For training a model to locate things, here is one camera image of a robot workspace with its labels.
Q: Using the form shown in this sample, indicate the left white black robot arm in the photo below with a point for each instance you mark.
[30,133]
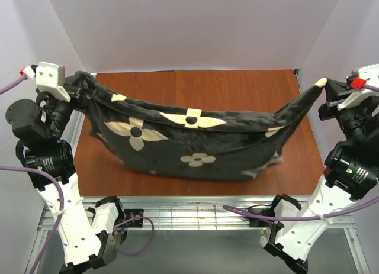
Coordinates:
[38,125]

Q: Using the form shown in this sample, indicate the black floral plush pillowcase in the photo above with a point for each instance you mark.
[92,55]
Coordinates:
[188,142]

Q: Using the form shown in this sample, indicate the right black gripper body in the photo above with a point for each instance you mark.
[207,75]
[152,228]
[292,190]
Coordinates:
[328,107]

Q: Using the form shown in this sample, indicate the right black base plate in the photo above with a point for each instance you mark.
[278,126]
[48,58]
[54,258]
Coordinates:
[259,210]

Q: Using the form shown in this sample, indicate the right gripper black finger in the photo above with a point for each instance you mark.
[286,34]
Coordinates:
[328,110]
[336,90]

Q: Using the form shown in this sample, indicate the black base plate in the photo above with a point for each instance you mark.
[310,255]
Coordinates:
[135,214]
[259,210]

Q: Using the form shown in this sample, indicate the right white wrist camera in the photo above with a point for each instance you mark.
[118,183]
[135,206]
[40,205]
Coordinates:
[364,85]

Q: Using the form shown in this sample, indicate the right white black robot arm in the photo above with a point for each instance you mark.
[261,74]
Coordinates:
[351,171]

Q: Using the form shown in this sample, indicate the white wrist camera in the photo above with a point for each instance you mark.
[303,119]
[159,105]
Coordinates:
[50,77]
[364,85]

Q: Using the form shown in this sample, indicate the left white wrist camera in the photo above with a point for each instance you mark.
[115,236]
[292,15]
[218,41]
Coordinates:
[50,77]

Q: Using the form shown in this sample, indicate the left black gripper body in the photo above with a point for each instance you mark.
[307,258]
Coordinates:
[73,90]

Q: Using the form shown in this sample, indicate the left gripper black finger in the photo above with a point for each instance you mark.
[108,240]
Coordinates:
[78,100]
[80,80]

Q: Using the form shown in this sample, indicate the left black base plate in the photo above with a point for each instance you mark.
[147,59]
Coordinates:
[135,214]

